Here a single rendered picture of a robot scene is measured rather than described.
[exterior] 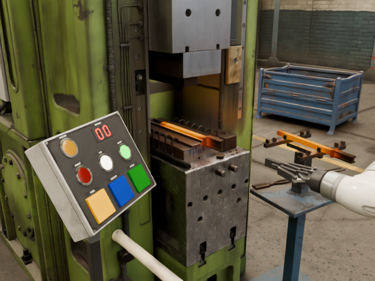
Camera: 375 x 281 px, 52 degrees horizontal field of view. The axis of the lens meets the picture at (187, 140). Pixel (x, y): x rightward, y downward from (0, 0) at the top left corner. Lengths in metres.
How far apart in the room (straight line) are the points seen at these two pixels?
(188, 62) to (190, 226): 0.66
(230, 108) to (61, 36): 0.83
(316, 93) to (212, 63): 3.75
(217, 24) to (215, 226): 0.86
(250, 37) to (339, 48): 7.90
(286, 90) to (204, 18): 3.99
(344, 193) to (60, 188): 0.80
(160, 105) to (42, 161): 1.07
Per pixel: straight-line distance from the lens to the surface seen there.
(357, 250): 2.89
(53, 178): 1.07
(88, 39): 1.41
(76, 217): 1.07
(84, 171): 1.09
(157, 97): 2.01
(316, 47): 10.10
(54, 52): 1.76
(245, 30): 1.90
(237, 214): 1.84
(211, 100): 1.89
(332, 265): 2.68
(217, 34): 1.57
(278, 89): 5.49
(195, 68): 1.50
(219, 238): 1.81
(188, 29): 1.47
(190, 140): 1.63
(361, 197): 1.20
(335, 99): 5.12
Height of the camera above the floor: 1.52
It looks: 19 degrees down
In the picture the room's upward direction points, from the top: straight up
